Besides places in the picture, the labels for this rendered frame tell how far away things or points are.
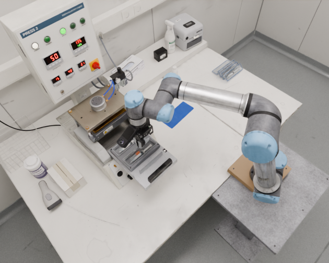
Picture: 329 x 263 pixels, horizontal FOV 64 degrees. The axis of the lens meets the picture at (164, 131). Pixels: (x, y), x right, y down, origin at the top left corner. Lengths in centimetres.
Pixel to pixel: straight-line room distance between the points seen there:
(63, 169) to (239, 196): 98
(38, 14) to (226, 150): 118
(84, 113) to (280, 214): 113
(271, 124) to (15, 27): 99
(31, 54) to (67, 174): 66
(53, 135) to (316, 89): 267
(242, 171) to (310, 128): 149
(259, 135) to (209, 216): 141
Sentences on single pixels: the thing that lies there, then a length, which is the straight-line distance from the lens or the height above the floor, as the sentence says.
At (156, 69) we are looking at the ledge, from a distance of 201.
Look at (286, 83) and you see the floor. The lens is 325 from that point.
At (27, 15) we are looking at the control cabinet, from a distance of 125.
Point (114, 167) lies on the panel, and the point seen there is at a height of 89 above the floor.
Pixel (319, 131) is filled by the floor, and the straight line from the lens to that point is 294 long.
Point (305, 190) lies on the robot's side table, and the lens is 166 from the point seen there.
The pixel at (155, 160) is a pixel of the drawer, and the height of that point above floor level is 97.
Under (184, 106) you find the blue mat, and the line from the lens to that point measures 182.
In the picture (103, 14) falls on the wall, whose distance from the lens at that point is 186.
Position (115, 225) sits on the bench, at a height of 75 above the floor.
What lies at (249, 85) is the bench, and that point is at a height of 75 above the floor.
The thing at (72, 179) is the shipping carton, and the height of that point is 84.
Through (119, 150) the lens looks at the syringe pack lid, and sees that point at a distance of 135.
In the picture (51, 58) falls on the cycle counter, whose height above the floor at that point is 140.
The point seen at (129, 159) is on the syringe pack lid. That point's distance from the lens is 131.
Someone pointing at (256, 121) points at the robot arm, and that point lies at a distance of 97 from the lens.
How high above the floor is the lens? 214
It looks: 55 degrees down
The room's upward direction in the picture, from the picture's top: 4 degrees counter-clockwise
